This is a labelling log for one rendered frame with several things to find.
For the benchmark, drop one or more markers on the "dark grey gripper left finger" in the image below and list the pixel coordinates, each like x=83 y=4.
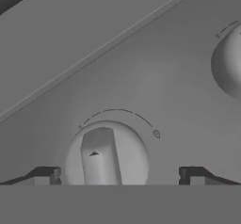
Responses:
x=44 y=173

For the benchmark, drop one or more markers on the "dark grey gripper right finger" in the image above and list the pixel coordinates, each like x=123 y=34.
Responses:
x=195 y=173

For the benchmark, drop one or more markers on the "grey round stove knob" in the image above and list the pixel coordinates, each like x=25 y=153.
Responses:
x=228 y=64
x=106 y=158

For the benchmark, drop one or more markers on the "grey stove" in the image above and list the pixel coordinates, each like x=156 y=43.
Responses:
x=125 y=61

